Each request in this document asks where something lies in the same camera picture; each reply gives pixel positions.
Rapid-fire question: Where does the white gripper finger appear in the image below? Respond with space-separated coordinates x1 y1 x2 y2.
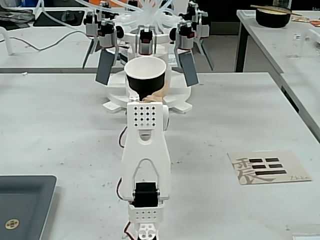
128 90 140 103

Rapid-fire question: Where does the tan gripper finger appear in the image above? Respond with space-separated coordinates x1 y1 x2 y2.
139 79 168 104

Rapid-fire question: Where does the black paper cup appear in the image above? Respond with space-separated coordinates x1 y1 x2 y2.
124 56 167 102

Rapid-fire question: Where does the black desk mat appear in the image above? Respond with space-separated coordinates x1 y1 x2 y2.
33 10 85 28

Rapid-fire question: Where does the printed paper mat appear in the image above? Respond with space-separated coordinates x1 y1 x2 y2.
227 149 314 186

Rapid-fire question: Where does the white carousel dispenser stand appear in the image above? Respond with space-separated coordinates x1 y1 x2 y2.
102 32 193 115

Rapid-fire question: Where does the grey pump with dark plate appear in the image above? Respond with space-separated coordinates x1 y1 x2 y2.
82 11 101 70
94 19 119 86
173 21 200 88
187 2 215 71
134 24 157 58

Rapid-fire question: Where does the clear silicone tube bundle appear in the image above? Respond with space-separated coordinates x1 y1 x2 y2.
37 0 191 36

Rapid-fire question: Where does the dark table leg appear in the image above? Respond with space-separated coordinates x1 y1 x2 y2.
235 13 251 73

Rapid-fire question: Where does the white curved stand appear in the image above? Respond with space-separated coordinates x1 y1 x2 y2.
0 26 16 56

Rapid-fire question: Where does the black bowl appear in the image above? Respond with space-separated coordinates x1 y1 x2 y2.
255 6 292 28

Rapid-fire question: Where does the dark crumpled cloth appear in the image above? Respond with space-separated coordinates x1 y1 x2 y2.
0 6 35 31

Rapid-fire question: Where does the wooden chopstick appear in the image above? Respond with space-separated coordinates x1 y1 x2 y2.
257 6 303 17
250 4 293 13

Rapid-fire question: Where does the grey square tray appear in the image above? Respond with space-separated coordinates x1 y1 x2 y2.
0 174 58 240

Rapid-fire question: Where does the clear plastic container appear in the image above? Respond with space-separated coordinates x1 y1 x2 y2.
291 27 320 59

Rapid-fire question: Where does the orange flat packet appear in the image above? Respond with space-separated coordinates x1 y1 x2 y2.
292 16 320 28

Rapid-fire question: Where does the round gold emblem disc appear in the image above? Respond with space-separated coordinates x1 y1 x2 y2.
5 217 20 231

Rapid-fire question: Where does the red black servo cable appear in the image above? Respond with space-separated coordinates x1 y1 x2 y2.
116 126 133 240

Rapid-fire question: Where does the grey cable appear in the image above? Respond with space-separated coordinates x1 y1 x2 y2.
9 29 88 53

